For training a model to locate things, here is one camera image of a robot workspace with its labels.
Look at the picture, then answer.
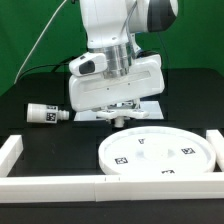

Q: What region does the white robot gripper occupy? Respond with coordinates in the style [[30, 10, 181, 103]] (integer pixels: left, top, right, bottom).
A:
[[69, 54, 164, 114]]

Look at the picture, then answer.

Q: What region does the white cross-shaped table base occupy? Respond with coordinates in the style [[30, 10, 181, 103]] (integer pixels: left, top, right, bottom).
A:
[[97, 109, 149, 128]]

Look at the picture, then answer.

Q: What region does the white round table top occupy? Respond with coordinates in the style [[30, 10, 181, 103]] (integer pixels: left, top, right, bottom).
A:
[[98, 126, 216, 176]]

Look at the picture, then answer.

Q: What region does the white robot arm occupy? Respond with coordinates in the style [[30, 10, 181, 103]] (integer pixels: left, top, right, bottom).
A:
[[69, 0, 178, 112]]

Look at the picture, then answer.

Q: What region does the white marker sheet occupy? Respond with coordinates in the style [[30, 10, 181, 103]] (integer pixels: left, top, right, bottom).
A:
[[74, 101, 164, 121]]

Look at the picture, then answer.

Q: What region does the white right fence bar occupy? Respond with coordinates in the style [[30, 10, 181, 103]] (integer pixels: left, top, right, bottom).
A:
[[206, 129, 224, 172]]

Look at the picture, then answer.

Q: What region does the white fence bar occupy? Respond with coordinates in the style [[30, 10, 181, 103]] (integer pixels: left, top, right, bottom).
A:
[[0, 135, 23, 178], [206, 129, 224, 172], [0, 172, 224, 203]]

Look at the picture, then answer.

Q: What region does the white left fence bar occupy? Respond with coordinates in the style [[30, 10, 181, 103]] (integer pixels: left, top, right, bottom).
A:
[[0, 135, 23, 178]]

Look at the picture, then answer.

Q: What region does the white front fence bar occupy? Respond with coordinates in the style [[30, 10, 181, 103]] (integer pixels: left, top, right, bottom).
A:
[[0, 172, 224, 203]]

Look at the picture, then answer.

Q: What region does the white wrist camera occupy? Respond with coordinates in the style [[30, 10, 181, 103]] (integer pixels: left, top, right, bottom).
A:
[[69, 52, 107, 77]]

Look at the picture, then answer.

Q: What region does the black cable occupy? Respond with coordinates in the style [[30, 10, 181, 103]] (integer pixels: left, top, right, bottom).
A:
[[14, 56, 76, 84]]

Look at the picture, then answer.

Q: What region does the white cable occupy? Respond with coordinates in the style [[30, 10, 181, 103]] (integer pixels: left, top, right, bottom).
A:
[[13, 0, 69, 85]]

